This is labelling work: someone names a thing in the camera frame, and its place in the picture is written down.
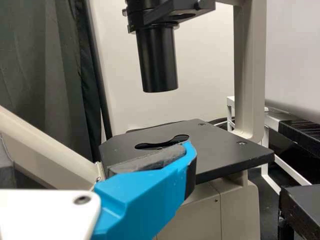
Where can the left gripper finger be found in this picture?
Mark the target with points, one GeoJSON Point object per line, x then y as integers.
{"type": "Point", "coordinates": [140, 200]}

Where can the white metal frame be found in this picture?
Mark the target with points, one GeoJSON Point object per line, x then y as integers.
{"type": "Point", "coordinates": [229, 105]}

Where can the cream microscope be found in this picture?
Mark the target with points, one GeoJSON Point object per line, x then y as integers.
{"type": "Point", "coordinates": [225, 150]}

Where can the white box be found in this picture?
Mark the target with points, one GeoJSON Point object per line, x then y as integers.
{"type": "Point", "coordinates": [300, 110]}

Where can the black platform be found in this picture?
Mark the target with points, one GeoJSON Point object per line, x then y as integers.
{"type": "Point", "coordinates": [302, 212]}
{"type": "Point", "coordinates": [305, 130]}

